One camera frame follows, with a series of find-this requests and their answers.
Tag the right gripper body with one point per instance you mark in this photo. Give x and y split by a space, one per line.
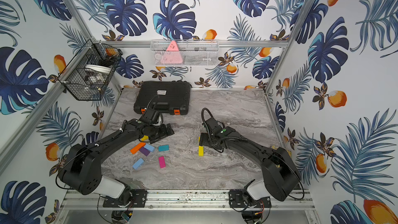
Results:
207 140

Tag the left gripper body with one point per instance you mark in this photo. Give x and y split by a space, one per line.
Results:
160 132

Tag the long yellow block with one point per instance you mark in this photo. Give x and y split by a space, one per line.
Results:
200 151

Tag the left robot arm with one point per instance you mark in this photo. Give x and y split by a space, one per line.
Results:
83 168

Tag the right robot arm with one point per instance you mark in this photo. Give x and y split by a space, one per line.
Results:
280 175

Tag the light blue square block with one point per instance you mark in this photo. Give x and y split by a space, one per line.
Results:
149 147

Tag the teal block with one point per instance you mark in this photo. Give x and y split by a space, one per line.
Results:
163 148

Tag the dark purple block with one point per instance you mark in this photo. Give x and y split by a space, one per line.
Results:
145 151

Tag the orange block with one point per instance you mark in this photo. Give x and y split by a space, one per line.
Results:
136 148

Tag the magenta block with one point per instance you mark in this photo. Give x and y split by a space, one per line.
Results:
162 162

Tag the black plastic tool case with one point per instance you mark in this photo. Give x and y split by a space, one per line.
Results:
166 97

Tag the pink triangle item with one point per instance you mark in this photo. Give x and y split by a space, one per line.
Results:
172 54

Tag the white roll in basket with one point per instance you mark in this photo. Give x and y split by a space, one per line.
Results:
99 69

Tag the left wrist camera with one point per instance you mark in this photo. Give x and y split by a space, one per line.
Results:
150 116

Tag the black wire basket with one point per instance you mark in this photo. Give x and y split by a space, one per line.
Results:
85 85

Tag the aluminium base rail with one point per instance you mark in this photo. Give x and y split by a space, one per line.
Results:
207 200

